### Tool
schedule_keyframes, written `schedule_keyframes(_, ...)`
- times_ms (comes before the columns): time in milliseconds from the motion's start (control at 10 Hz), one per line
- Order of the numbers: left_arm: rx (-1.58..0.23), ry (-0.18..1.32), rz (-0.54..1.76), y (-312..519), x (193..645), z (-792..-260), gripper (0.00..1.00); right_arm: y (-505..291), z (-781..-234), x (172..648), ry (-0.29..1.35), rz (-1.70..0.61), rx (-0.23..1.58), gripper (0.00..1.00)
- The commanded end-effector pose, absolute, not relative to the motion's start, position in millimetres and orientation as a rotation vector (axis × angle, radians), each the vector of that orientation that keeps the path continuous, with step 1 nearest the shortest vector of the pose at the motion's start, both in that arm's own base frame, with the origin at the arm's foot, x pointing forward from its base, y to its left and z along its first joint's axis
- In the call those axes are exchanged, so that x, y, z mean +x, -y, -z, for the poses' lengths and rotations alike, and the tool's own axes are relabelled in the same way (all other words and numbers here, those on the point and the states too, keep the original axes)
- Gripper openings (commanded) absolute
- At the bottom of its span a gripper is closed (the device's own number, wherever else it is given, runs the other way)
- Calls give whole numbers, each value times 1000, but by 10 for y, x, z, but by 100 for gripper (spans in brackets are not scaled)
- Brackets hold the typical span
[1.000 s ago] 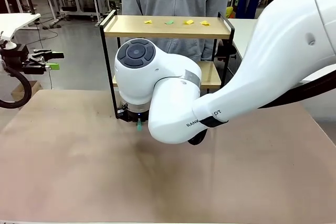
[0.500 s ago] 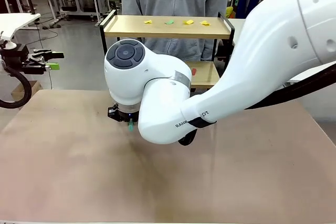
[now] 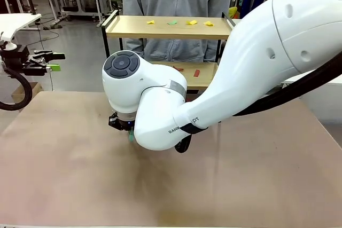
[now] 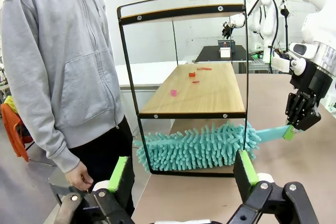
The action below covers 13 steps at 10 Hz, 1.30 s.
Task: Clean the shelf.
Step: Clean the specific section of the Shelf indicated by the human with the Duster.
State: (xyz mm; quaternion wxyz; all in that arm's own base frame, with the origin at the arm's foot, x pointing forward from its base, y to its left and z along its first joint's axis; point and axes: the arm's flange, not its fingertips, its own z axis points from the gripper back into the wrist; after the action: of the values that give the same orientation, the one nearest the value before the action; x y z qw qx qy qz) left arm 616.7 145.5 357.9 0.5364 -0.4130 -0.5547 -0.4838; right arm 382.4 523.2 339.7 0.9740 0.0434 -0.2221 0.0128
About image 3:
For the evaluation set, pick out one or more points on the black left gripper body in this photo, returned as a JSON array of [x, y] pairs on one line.
[[16, 55]]

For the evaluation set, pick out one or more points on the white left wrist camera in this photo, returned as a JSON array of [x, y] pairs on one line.
[[8, 45]]

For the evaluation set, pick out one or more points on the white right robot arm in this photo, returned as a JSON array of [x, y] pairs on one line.
[[253, 51]]

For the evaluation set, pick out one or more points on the wooden shelf black metal frame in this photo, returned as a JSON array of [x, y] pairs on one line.
[[133, 29]]

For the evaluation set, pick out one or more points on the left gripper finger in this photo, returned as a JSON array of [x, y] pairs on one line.
[[40, 69], [48, 55]]

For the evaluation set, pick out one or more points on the yellow paper scrap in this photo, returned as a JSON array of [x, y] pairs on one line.
[[192, 22], [151, 22], [209, 23]]

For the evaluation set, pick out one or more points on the brown cardboard box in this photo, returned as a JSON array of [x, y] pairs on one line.
[[34, 89]]

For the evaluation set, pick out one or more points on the yellow green plastic object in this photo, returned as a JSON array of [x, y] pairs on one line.
[[233, 11]]

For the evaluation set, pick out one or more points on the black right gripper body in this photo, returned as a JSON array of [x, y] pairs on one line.
[[121, 124]]

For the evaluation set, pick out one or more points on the curled red paper scrap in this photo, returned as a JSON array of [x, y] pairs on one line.
[[178, 68]]

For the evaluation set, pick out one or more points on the green paper scrap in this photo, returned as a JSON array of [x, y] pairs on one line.
[[172, 22]]

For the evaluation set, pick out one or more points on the person's right forearm grey sleeve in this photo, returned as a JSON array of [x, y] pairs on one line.
[[135, 49]]

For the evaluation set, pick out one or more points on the person's left forearm grey sleeve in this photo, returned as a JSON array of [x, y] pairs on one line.
[[212, 49]]

